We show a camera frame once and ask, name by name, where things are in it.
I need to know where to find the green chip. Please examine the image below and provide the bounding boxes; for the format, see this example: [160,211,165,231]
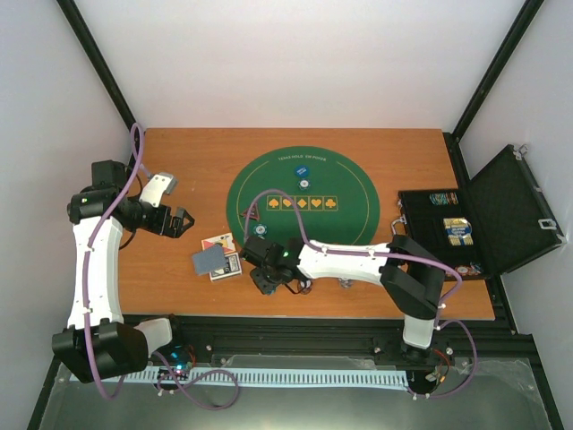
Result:
[252,223,268,237]

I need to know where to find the purple white chip stack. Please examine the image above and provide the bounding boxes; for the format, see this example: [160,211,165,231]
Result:
[338,279,353,288]

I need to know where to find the blue small blind button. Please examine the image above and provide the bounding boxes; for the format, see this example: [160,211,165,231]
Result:
[295,165,310,178]

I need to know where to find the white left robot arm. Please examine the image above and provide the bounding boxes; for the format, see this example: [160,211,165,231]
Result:
[52,160,194,383]

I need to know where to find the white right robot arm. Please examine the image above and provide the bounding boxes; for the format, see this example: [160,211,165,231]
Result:
[239,235,456,365]

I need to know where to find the blue club special card box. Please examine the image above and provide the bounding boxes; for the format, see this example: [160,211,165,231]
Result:
[210,253,243,281]

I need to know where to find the blue backed card deck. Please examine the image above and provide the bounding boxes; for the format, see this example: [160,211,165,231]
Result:
[192,244,226,276]

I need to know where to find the yellow ace card box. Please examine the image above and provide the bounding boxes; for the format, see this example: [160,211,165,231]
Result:
[201,233,236,254]

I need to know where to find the triangular all in button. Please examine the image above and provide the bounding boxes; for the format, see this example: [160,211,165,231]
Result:
[241,203,261,221]

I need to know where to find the green round poker mat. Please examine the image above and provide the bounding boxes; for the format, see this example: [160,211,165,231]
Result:
[227,146,381,245]

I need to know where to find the red chips in case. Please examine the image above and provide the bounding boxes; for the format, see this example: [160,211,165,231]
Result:
[455,265,482,278]

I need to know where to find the gold blue card pack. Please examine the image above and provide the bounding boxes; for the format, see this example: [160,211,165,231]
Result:
[443,218,474,246]

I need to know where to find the multicolour chips in case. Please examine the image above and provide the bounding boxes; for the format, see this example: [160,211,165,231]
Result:
[429,192,459,206]

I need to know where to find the black chip carrying case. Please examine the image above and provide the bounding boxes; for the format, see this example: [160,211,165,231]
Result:
[398,144,567,280]

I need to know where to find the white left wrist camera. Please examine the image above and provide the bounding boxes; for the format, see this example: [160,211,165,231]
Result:
[139,172,177,208]

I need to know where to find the light blue cable duct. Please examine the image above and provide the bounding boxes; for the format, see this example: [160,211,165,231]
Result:
[120,364,411,389]

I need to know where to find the black frame post left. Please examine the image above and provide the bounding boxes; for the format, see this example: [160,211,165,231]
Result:
[56,0,136,129]

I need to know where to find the black frame post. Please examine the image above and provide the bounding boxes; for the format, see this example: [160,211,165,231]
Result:
[56,0,136,129]
[451,0,546,140]

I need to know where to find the black frame post right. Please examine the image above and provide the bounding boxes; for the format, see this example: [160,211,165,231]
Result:
[451,0,546,140]

